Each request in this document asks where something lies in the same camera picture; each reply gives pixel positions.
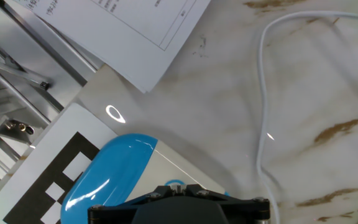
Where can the blue white desk lamp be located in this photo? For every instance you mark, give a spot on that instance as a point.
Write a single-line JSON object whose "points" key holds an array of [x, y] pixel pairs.
{"points": [[110, 174]]}

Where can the paper sheet with black marker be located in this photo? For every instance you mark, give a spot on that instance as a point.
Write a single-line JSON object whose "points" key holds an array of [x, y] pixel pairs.
{"points": [[57, 133]]}

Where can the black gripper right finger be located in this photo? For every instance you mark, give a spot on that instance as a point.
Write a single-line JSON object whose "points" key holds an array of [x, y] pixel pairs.
{"points": [[247, 211]]}

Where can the printed white paper sheet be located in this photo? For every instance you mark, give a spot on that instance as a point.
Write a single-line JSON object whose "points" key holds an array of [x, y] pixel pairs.
{"points": [[120, 31]]}

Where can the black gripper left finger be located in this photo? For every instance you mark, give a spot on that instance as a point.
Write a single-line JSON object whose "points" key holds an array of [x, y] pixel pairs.
{"points": [[113, 211]]}

